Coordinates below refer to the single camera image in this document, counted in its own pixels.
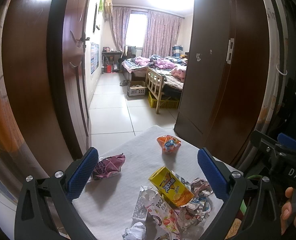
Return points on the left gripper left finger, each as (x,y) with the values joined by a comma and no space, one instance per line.
(33,218)

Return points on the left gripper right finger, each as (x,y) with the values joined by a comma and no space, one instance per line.
(262,217)

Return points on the yellow drink carton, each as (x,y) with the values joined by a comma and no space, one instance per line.
(171,187)

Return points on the white paper ball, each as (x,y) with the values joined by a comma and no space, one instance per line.
(136,232)

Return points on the pink Pocky wrapper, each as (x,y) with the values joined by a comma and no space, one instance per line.
(162,213)

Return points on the person's right hand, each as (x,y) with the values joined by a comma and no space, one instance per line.
(288,216)

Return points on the crumpled printed paper wrapper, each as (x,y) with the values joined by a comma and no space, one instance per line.
(197,209)

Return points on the white table cloth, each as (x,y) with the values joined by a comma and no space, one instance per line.
(106,206)

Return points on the orange snack wrapper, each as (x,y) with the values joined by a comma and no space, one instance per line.
(169,144)

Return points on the dark brown wardrobe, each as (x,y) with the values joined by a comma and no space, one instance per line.
(226,76)

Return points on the crumpled purple snack bag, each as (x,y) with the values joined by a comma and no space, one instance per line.
(108,167)

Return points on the yellow plastic crate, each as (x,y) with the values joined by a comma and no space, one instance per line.
(166,102)

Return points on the bed with pink bedding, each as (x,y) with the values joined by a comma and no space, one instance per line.
(173,69)

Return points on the wooden bed footboard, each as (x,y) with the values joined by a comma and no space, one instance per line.
(154,82)

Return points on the white storage crate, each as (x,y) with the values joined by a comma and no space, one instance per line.
(136,88)

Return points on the pink window curtains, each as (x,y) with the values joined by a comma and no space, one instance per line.
(161,30)

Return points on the red bucket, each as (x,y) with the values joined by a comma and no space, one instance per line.
(109,69)

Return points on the dark wooden desk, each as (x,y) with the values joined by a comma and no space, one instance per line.
(113,58)

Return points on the open brown wooden door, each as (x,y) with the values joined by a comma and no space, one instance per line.
(43,58)

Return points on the blue wall poster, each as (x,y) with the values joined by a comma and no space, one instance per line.
(94,57)

